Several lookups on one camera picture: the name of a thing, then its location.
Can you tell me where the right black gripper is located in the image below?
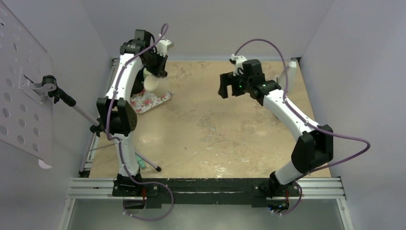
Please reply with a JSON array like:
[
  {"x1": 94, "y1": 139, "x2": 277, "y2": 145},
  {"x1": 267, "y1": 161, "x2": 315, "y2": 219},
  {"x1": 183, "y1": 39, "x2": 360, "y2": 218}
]
[{"x1": 219, "y1": 70, "x2": 252, "y2": 98}]

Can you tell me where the beige cream mug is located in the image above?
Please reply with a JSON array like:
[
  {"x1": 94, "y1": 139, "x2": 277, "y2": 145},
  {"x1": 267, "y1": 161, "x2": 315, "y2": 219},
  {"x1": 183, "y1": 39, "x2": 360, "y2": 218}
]
[{"x1": 143, "y1": 75, "x2": 169, "y2": 97}]

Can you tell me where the light green mug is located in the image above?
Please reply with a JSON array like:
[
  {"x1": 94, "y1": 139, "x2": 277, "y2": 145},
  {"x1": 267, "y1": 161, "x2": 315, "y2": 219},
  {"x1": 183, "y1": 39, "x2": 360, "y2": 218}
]
[{"x1": 143, "y1": 68, "x2": 153, "y2": 80}]

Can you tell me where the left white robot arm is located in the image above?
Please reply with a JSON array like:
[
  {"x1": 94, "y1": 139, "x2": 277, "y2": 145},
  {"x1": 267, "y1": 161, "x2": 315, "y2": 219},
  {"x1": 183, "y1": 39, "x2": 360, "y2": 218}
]
[{"x1": 96, "y1": 24, "x2": 171, "y2": 196}]

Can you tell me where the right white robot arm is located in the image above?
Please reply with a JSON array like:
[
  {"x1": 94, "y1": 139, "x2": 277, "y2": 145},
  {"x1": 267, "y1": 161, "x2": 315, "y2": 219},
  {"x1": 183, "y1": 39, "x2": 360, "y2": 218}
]
[{"x1": 218, "y1": 56, "x2": 333, "y2": 197}]

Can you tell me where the floral pattern tray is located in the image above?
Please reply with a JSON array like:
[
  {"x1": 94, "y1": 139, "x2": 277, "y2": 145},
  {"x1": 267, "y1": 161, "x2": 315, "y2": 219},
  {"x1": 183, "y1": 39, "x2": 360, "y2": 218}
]
[{"x1": 130, "y1": 90, "x2": 172, "y2": 115}]

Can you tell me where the white wedge stand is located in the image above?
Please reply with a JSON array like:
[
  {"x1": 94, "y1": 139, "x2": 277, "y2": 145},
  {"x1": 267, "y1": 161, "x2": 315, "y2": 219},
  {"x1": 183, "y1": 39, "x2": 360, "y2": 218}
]
[{"x1": 275, "y1": 60, "x2": 298, "y2": 92}]

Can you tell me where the teal marker pen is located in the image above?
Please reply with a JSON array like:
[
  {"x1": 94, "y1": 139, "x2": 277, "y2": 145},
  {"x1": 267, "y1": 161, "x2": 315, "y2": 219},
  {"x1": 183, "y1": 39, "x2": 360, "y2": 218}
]
[{"x1": 136, "y1": 155, "x2": 146, "y2": 169}]

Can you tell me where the perforated white panel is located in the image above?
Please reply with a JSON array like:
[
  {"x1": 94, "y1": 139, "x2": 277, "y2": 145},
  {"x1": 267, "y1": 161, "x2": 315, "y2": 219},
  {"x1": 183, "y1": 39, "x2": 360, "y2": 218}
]
[{"x1": 0, "y1": 1, "x2": 54, "y2": 169}]

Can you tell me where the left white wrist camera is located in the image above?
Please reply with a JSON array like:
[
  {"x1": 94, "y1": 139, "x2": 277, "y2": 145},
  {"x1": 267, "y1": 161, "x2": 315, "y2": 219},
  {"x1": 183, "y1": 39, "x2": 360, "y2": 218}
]
[{"x1": 155, "y1": 39, "x2": 173, "y2": 57}]

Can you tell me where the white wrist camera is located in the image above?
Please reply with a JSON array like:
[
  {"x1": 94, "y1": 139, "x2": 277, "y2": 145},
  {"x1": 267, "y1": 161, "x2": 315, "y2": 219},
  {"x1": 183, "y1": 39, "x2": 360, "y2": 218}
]
[
  {"x1": 229, "y1": 54, "x2": 247, "y2": 76},
  {"x1": 155, "y1": 39, "x2": 173, "y2": 57}
]

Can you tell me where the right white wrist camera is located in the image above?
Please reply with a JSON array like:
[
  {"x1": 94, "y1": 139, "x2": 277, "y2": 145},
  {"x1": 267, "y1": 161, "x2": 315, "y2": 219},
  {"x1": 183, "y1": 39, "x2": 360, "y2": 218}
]
[{"x1": 229, "y1": 54, "x2": 247, "y2": 76}]

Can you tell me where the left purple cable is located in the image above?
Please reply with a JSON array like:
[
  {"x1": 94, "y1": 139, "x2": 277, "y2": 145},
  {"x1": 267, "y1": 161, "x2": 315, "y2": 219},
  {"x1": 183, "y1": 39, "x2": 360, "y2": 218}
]
[{"x1": 106, "y1": 23, "x2": 175, "y2": 222}]

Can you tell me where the purple cable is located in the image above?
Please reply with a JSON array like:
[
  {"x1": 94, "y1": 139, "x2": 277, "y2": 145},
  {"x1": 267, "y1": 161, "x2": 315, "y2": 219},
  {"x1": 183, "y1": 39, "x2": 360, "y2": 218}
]
[
  {"x1": 106, "y1": 23, "x2": 175, "y2": 222},
  {"x1": 234, "y1": 38, "x2": 371, "y2": 217}
]

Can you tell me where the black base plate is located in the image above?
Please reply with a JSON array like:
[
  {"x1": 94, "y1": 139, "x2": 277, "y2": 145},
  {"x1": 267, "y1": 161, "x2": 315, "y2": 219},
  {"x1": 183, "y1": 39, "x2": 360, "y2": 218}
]
[{"x1": 112, "y1": 178, "x2": 299, "y2": 210}]

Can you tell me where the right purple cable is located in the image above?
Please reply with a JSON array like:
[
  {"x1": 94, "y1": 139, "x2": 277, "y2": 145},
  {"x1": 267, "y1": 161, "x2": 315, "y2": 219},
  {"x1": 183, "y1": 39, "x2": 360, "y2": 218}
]
[{"x1": 234, "y1": 38, "x2": 371, "y2": 217}]

